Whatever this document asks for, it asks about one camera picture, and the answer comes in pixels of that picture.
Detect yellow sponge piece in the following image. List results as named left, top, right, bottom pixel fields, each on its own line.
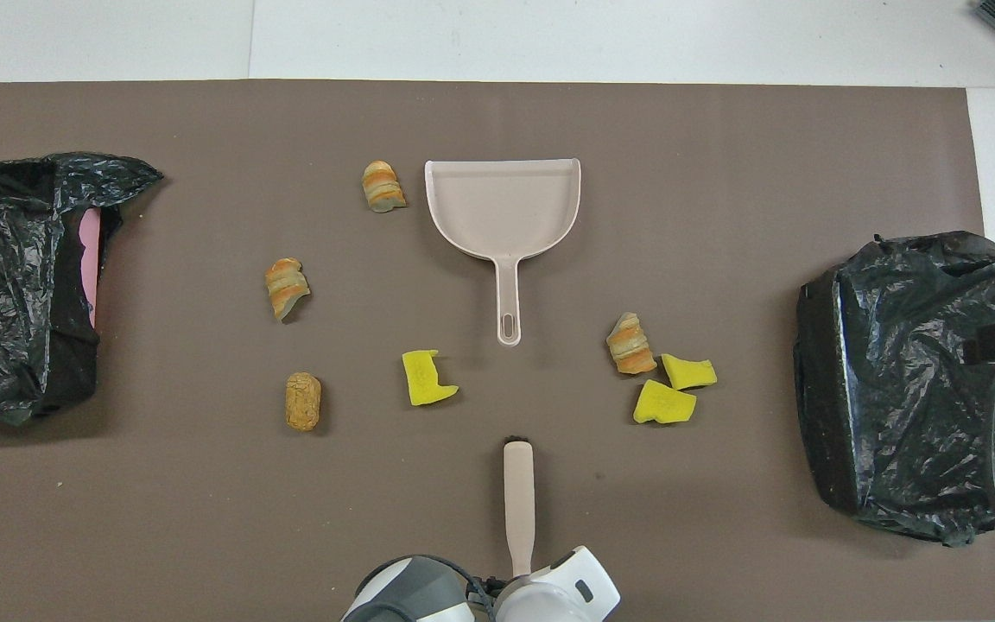
left=632, top=379, right=698, bottom=426
left=661, top=352, right=719, bottom=391
left=402, top=349, right=460, bottom=408

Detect beige plastic dustpan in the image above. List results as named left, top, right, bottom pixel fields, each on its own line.
left=424, top=158, right=582, bottom=347

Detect striped croissant piece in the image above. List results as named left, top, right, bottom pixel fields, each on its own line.
left=605, top=312, right=658, bottom=376
left=361, top=161, right=408, bottom=213
left=264, top=257, right=311, bottom=322

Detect pink plastic bin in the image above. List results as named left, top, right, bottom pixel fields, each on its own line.
left=79, top=210, right=103, bottom=329

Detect brown bread roll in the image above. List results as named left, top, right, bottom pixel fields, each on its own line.
left=284, top=371, right=323, bottom=432

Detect black trash bag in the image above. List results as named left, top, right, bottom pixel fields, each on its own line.
left=0, top=152, right=165, bottom=426
left=794, top=231, right=995, bottom=547

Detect brown table mat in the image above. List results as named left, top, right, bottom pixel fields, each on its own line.
left=0, top=80, right=995, bottom=622

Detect beige brush black bristles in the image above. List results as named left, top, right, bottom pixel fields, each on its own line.
left=503, top=435, right=536, bottom=578

